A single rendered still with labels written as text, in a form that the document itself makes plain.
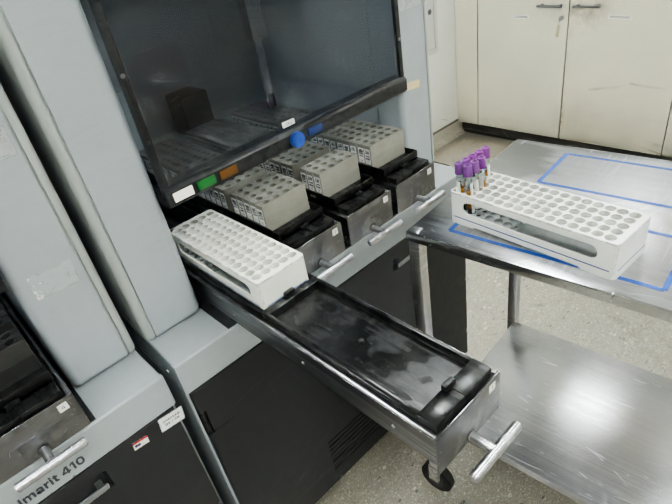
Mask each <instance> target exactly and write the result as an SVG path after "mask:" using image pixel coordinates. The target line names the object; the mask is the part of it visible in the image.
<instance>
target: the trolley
mask: <svg viewBox="0 0 672 504"><path fill-rule="evenodd" d="M490 171H492V172H496V173H499V174H503V175H507V176H510V177H514V178H518V179H521V180H525V181H529V182H532V183H536V184H540V185H543V186H547V187H551V188H554V189H558V190H562V191H565V192H569V193H573V194H576V195H580V196H584V197H587V198H591V199H595V200H598V201H602V202H606V203H609V204H613V205H617V206H620V207H624V208H628V209H631V210H635V211H639V212H642V213H646V214H649V215H650V216H651V219H650V224H649V229H648V234H647V239H646V244H645V249H644V252H643V253H642V254H641V255H640V256H639V257H638V258H637V259H636V260H635V261H634V262H633V263H632V264H631V265H630V266H629V267H628V268H627V269H626V270H625V271H624V272H623V273H622V274H621V275H620V276H619V277H618V278H617V279H615V280H608V279H605V278H603V277H600V276H597V275H595V274H592V273H589V272H587V271H584V270H581V269H580V268H579V267H578V266H575V265H572V264H570V263H567V262H564V261H562V260H559V259H556V258H554V257H551V256H548V255H546V254H543V253H540V252H537V251H535V250H532V249H529V248H527V247H524V246H521V245H519V244H516V243H513V242H510V241H508V240H505V239H502V238H500V237H497V236H494V235H492V234H489V233H486V232H483V231H481V230H478V229H475V228H474V229H471V228H469V227H466V226H463V225H461V224H458V223H455V222H453V221H452V199H451V194H450V195H449V196H448V197H447V198H445V199H444V200H443V201H442V202H441V203H439V204H438V205H437V206H436V207H435V208H433V209H432V210H431V211H430V212H429V213H427V214H426V215H425V216H424V217H422V218H421V219H420V220H419V221H418V222H416V223H415V224H414V225H413V226H412V227H410V228H409V229H408V230H407V231H406V240H408V243H409V254H410V264H411V275H412V285H413V296H414V306H415V316H416V327H417V329H418V330H420V331H422V332H424V333H426V334H428V335H430V336H432V337H433V329H432V315H431V301H430V288H429V274H428V260H427V247H430V248H434V249H437V250H440V251H443V252H446V253H450V254H453V255H456V256H459V257H462V258H466V259H469V260H472V261H475V262H479V263H482V264H485V265H488V266H491V267H495V268H498V269H501V270H504V271H507V272H509V285H508V315H507V331H506V332H505V333H504V334H503V336H502V337H501V338H500V339H499V341H498V342H497V343H496V344H495V346H494V347H493V348H492V349H491V351H490V352H489V353H488V354H487V356H486V357H485V358H484V359H483V361H482V363H484V364H486V365H488V366H490V367H492V368H494V369H496V370H498V371H499V370H500V398H499V407H498V409H497V410H496V411H495V412H494V413H493V414H492V415H491V417H490V418H489V419H488V420H487V421H486V422H485V423H484V425H483V426H482V427H481V428H480V429H479V430H478V432H477V433H479V434H481V435H482V436H484V437H485V438H487V439H489V440H490V441H492V442H493V443H495V442H496V441H497V440H498V439H499V437H500V436H501V435H502V434H503V433H504V431H505V430H506V429H507V428H508V427H509V425H510V424H511V423H512V422H513V421H517V422H519V423H520V424H521V425H522V430H521V431H520V432H519V434H518V435H517V436H516V437H515V439H514V440H513V441H512V442H511V444H510V445H509V446H508V447H507V449H506V450H505V451H504V452H503V454H502V455H501V456H500V457H499V459H500V460H502V461H504V462H505V463H507V464H509V465H511V466H513V467H515V468H516V469H518V470H520V471H522V472H524V473H525V474H527V475H529V476H531V477H533V478H534V479H536V480H538V481H540V482H542V483H543V484H545V485H547V486H549V487H551V488H552V489H554V490H556V491H558V492H560V493H561V494H563V495H565V496H567V497H569V498H570V499H572V500H574V501H576V502H578V503H580V504H672V379H669V378H666V377H664V376H661V375H658V374H655V373H653V372H650V371H647V370H645V369H642V368H639V367H637V366H634V365H631V364H628V363H626V362H623V361H620V360H618V359H615V358H612V357H610V356H607V355H604V354H602V353H599V352H596V351H593V350H591V349H588V348H585V347H583V346H580V345H577V344H575V343H572V342H569V341H567V340H564V339H561V338H558V337H556V336H553V335H550V334H548V333H545V332H542V331H540V330H537V329H534V328H532V327H529V326H526V325H523V324H521V323H519V305H520V284H521V276H523V277H527V278H530V279H533V280H536V281H539V282H543V283H546V284H549V285H552V286H555V287H559V288H562V289H565V290H568V291H571V292H575V293H578V294H581V295H584V296H587V297H591V298H594V299H597V300H600V301H603V302H607V303H610V304H613V305H616V306H619V307H623V308H626V309H629V310H632V311H635V312H639V313H642V314H645V315H648V316H652V317H655V318H658V319H661V320H664V321H668V322H671V323H672V161H669V160H662V159H655V158H648V157H641V156H634V155H627V154H620V153H613V152H606V151H599V150H592V149H585V148H578V147H571V146H564V145H557V144H550V143H543V142H536V141H529V140H522V139H517V140H515V141H514V142H513V143H512V144H511V145H509V146H508V147H507V148H506V149H504V150H503V151H502V152H501V153H500V154H498V155H497V156H496V157H495V158H494V159H492V160H491V161H490ZM426 246H427V247H426ZM422 472H423V475H424V477H425V478H426V479H427V481H428V482H429V483H430V484H431V485H433V486H434V487H435V488H437V489H439V490H441V491H450V490H451V488H452V487H453V486H454V483H455V482H454V478H453V476H452V474H451V472H450V471H449V470H448V469H447V468H445V470H444V471H443V472H442V473H441V474H440V475H439V476H438V472H437V465H435V464H434V463H433V462H431V461H430V460H427V461H426V462H425V463H424V465H423V466H422Z"/></svg>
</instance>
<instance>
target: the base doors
mask: <svg viewBox="0 0 672 504"><path fill-rule="evenodd" d="M542 3H543V4H544V5H560V4H562V5H563V6H562V8H539V7H536V5H541V4H542ZM577 4H580V5H598V4H601V6H600V8H572V6H573V5H577ZM609 14H611V15H627V16H632V20H622V19H608V16H609ZM514 15H529V19H517V18H514ZM561 16H564V20H561V21H560V22H559V17H561ZM557 25H560V31H559V37H555V35H556V29H557ZM455 31H456V66H457V102H458V119H459V120H458V121H461V122H467V123H473V124H479V125H485V126H491V127H497V128H502V129H508V130H514V131H519V132H525V133H531V134H536V135H542V136H548V137H554V138H559V139H565V140H571V141H577V142H583V143H589V144H595V145H601V146H606V147H612V148H618V149H624V150H630V151H636V152H642V153H648V154H654V155H661V154H662V156H666V157H672V0H455Z"/></svg>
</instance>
